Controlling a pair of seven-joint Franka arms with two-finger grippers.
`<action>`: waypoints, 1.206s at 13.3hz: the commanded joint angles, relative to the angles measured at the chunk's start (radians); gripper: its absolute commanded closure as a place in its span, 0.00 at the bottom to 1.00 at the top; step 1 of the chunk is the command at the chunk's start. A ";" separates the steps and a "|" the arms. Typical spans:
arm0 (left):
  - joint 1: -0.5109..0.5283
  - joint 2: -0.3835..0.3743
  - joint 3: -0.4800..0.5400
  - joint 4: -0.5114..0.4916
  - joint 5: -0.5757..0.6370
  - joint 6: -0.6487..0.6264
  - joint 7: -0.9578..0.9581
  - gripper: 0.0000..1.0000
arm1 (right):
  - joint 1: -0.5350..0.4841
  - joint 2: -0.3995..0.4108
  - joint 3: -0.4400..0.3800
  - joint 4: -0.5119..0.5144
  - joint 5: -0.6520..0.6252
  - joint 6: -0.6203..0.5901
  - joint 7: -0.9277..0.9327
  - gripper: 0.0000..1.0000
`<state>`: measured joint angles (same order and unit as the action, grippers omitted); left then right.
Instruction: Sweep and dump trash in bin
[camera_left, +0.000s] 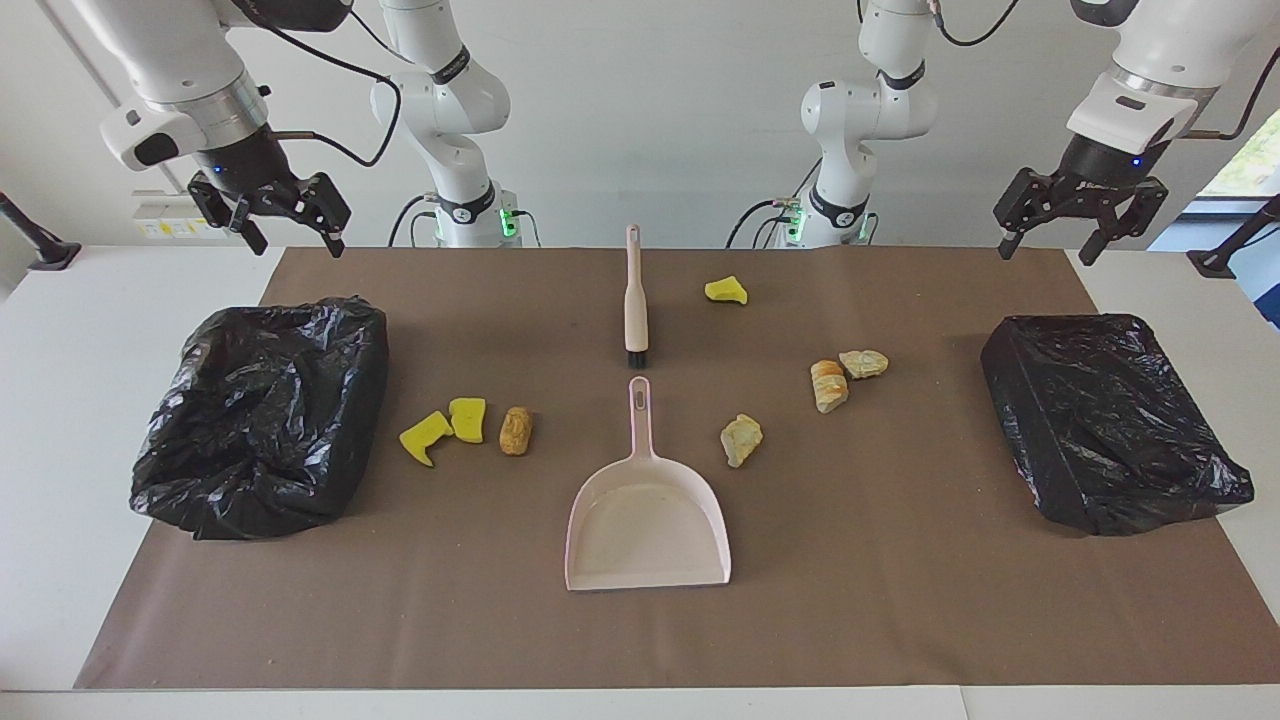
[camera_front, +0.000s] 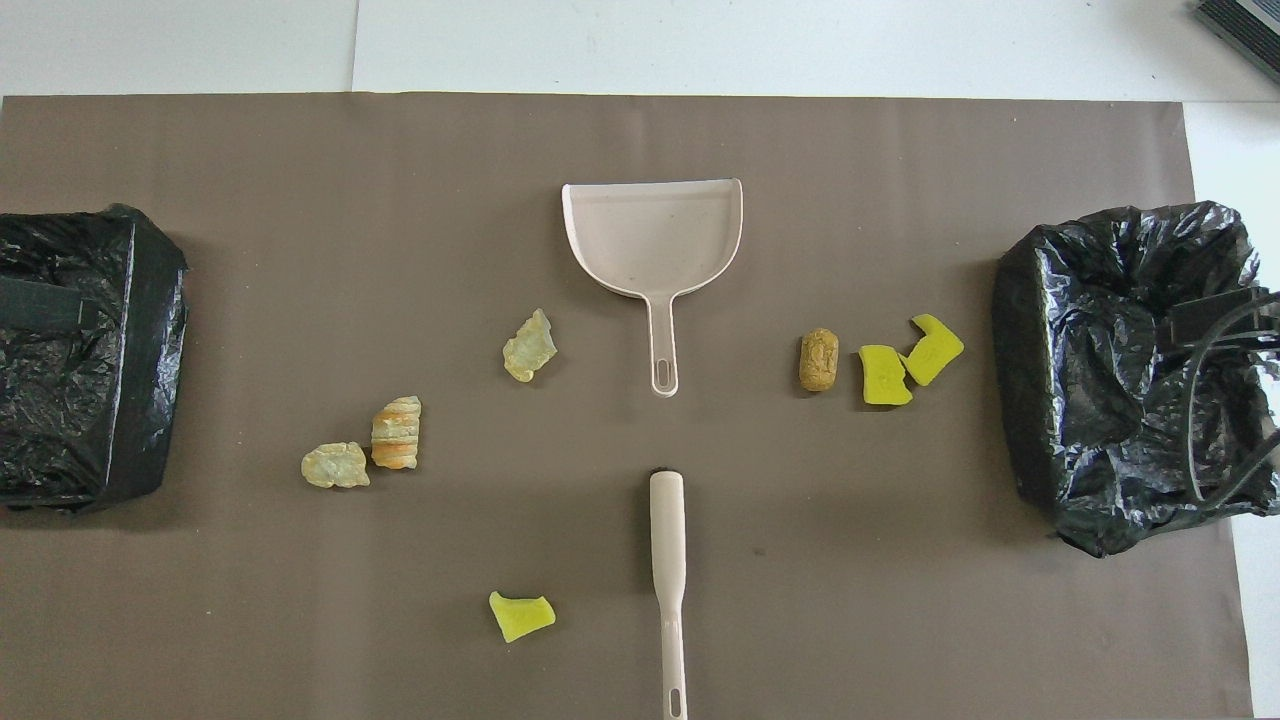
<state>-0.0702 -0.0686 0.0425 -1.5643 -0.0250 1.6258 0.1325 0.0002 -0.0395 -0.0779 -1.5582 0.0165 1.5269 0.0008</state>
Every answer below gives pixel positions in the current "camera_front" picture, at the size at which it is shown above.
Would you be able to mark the black bin with smooth bag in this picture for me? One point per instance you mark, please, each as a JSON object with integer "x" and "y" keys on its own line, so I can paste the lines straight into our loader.
{"x": 60, "y": 420}

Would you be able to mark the pale green toy dumpling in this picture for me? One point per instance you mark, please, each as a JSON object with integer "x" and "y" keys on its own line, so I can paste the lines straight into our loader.
{"x": 335, "y": 466}
{"x": 528, "y": 350}

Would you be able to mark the squarish yellow sponge piece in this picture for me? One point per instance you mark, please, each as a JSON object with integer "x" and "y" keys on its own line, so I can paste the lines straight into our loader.
{"x": 884, "y": 378}

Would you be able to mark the dark grey ribbed device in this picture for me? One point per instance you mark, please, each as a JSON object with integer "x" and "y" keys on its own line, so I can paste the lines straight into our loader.
{"x": 1245, "y": 25}

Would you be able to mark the curved yellow sponge piece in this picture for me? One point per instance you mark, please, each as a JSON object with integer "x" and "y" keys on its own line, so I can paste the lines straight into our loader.
{"x": 520, "y": 618}

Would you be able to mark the notched yellow sponge piece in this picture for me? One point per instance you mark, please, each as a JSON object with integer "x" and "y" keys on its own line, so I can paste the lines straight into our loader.
{"x": 935, "y": 350}

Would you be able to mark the striped orange toy croissant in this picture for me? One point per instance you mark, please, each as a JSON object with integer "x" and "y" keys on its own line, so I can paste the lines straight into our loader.
{"x": 396, "y": 435}

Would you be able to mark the black bin with crumpled bag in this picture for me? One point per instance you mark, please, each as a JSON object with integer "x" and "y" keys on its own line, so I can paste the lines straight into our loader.
{"x": 1080, "y": 380}

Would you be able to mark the brown cork nugget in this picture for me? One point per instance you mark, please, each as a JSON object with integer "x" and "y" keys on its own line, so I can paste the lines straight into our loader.
{"x": 818, "y": 360}

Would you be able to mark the beige plastic dustpan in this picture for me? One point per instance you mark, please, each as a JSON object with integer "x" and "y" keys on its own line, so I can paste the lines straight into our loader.
{"x": 650, "y": 235}

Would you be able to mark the brown paper table mat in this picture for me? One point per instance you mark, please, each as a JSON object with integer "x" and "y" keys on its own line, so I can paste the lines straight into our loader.
{"x": 400, "y": 250}

